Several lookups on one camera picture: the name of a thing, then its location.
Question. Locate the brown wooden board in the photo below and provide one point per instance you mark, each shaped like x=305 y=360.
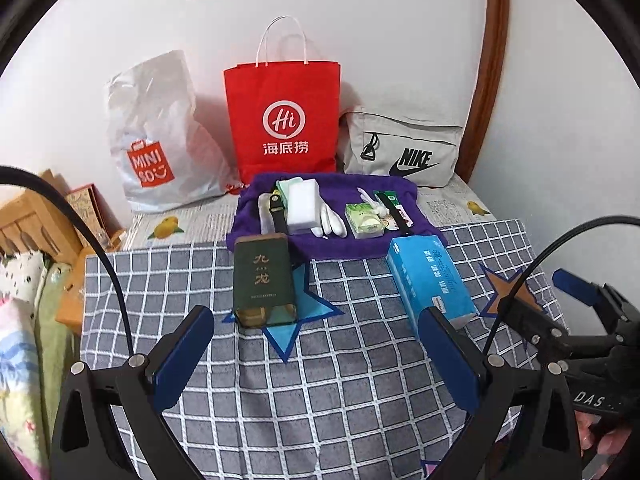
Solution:
x=72 y=305

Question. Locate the grey checked cloth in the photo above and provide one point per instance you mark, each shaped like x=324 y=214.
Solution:
x=350 y=385

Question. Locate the blue star sticker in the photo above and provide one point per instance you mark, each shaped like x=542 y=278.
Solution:
x=290 y=332

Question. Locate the grey waist bag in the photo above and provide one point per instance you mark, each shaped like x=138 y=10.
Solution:
x=400 y=130

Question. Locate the person's right hand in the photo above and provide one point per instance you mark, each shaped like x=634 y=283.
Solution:
x=605 y=440

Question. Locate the green tissue pack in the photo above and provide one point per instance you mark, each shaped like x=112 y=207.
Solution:
x=365 y=224

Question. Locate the white sponge block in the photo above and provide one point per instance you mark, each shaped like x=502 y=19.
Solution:
x=305 y=205

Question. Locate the white wrapper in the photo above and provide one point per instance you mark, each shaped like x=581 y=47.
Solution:
x=372 y=201

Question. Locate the white glove with green cuff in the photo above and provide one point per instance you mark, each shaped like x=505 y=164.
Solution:
x=332 y=220

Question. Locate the dark green box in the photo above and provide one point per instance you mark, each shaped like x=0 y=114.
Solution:
x=262 y=280

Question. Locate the light green blanket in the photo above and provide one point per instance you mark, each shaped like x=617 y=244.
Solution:
x=50 y=320

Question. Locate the purple towel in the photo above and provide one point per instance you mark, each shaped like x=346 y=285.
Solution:
x=340 y=247

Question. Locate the white spotted cloth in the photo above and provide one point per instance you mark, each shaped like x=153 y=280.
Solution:
x=20 y=275

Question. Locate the red paper shopping bag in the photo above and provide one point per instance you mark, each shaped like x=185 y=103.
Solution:
x=280 y=90

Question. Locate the white plastic shopping bag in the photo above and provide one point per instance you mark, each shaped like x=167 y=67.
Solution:
x=150 y=110

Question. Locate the brown wooden door frame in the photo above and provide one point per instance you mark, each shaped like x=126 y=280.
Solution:
x=495 y=35

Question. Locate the blue tissue pack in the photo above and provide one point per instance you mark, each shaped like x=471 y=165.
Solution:
x=425 y=280

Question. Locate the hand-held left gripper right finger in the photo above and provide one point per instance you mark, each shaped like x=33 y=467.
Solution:
x=452 y=360

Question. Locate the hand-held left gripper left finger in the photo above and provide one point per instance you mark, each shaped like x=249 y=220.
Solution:
x=182 y=355

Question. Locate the floral blanket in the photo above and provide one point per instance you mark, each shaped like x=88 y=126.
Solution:
x=20 y=360

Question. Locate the orange star sticker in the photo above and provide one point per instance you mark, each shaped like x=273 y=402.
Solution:
x=506 y=286

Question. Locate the green and white sachet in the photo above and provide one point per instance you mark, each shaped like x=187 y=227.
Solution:
x=393 y=198

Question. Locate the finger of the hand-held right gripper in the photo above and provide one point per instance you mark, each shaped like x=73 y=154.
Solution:
x=530 y=320
x=575 y=284

